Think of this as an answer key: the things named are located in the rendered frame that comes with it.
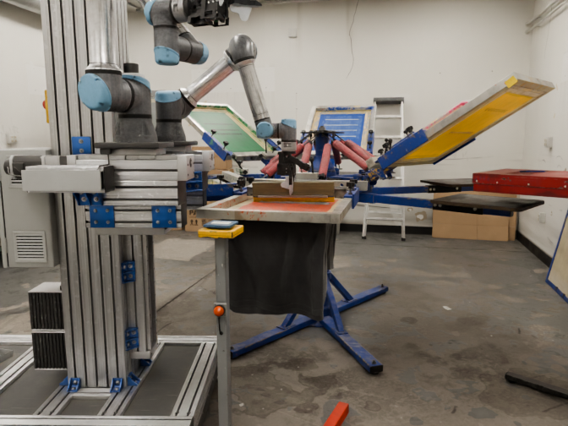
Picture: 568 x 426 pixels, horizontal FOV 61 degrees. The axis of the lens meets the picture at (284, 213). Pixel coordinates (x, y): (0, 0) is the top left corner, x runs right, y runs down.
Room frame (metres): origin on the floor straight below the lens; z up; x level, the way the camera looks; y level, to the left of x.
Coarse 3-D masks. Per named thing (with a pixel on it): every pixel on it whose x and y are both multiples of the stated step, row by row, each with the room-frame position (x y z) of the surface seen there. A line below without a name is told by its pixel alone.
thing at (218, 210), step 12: (216, 204) 2.09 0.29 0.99; (228, 204) 2.22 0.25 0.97; (348, 204) 2.13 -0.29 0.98; (204, 216) 1.94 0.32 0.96; (216, 216) 1.93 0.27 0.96; (228, 216) 1.92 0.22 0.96; (240, 216) 1.90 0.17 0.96; (252, 216) 1.89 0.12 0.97; (264, 216) 1.88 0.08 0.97; (276, 216) 1.87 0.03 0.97; (288, 216) 1.86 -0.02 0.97; (300, 216) 1.85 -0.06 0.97; (312, 216) 1.84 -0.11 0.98; (324, 216) 1.83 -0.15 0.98; (336, 216) 1.82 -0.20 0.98
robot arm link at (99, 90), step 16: (96, 0) 1.63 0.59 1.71; (112, 0) 1.68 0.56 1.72; (96, 16) 1.63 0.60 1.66; (112, 16) 1.67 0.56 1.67; (96, 32) 1.63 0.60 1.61; (112, 32) 1.66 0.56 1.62; (96, 48) 1.63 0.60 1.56; (112, 48) 1.66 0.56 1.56; (96, 64) 1.63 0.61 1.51; (112, 64) 1.65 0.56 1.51; (80, 80) 1.63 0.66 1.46; (96, 80) 1.60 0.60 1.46; (112, 80) 1.64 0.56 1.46; (80, 96) 1.64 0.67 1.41; (96, 96) 1.61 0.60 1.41; (112, 96) 1.63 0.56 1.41; (128, 96) 1.70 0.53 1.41
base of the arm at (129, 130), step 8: (120, 120) 1.76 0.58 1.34; (128, 120) 1.74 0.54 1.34; (136, 120) 1.74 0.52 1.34; (144, 120) 1.76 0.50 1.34; (120, 128) 1.74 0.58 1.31; (128, 128) 1.73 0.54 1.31; (136, 128) 1.74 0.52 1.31; (144, 128) 1.76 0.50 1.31; (152, 128) 1.78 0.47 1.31; (120, 136) 1.73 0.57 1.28; (128, 136) 1.72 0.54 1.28; (136, 136) 1.73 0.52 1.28; (144, 136) 1.74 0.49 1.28; (152, 136) 1.77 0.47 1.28
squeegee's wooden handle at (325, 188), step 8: (256, 184) 2.41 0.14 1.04; (264, 184) 2.40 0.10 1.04; (272, 184) 2.39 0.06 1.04; (280, 184) 2.38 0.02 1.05; (296, 184) 2.36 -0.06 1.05; (304, 184) 2.35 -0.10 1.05; (312, 184) 2.34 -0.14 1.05; (320, 184) 2.34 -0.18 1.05; (328, 184) 2.33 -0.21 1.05; (256, 192) 2.41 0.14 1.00; (264, 192) 2.40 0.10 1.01; (272, 192) 2.39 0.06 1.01; (280, 192) 2.38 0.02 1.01; (288, 192) 2.37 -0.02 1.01; (296, 192) 2.36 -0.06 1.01; (304, 192) 2.35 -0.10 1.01; (312, 192) 2.35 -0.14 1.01; (320, 192) 2.34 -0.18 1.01; (328, 192) 2.33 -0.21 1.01
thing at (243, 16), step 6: (234, 0) 1.49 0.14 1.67; (240, 0) 1.49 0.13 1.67; (246, 0) 1.49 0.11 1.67; (252, 0) 1.50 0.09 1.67; (234, 6) 1.50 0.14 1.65; (240, 6) 1.50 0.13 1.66; (246, 6) 1.50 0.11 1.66; (252, 6) 1.50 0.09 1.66; (258, 6) 1.50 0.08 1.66; (234, 12) 1.50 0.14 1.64; (240, 12) 1.50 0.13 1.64; (246, 12) 1.50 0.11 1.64; (240, 18) 1.50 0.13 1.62; (246, 18) 1.50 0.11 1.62
